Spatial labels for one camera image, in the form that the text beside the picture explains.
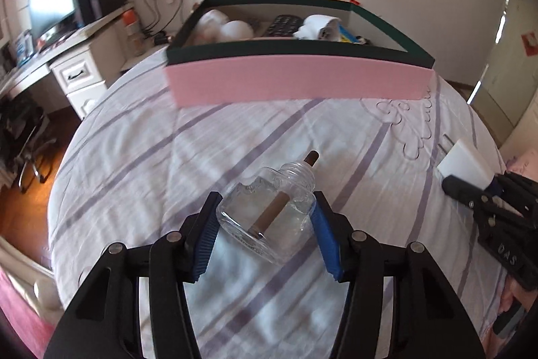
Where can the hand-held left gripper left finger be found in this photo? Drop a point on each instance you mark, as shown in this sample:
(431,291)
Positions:
(206,245)

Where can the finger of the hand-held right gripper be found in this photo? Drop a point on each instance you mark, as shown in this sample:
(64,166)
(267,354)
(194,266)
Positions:
(517,186)
(460,190)

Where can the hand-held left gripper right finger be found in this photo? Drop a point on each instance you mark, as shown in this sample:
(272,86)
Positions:
(328,245)

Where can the white plug charger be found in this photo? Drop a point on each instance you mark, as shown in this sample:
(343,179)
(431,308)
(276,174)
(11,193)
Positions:
(464,161)

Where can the clear glass bottle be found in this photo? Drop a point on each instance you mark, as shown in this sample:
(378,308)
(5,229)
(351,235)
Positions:
(269,216)

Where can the pink cardboard box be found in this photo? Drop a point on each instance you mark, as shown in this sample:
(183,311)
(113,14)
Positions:
(294,79)

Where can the black hair clip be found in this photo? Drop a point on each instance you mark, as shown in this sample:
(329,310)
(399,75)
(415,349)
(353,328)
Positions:
(362,40)

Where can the blue flat pack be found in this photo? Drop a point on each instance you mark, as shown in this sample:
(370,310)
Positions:
(346,36)

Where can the white round ball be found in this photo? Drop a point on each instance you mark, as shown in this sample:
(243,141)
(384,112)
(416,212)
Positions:
(237,31)

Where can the white travel adapter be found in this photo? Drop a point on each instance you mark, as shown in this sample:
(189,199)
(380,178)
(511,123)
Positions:
(315,26)

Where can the white figurine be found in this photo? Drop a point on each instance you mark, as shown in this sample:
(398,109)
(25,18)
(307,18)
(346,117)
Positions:
(210,26)

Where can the black remote control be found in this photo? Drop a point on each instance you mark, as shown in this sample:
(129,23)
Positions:
(282,26)

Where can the red door decoration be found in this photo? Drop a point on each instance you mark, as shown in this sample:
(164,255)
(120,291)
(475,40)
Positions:
(530,44)

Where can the black office chair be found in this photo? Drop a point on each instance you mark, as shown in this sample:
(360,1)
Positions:
(25,140)

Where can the black cylinder device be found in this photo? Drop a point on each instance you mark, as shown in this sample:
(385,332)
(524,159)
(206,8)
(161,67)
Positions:
(162,38)

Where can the white desk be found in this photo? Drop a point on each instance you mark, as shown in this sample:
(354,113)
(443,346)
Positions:
(80,60)

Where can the orange-capped bottle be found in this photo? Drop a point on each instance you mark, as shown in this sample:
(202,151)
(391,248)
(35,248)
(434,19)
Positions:
(131,33)

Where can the blue white carton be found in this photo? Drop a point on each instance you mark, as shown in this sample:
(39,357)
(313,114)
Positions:
(22,47)

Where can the black computer monitor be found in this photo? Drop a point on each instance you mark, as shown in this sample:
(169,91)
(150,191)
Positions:
(52,3)

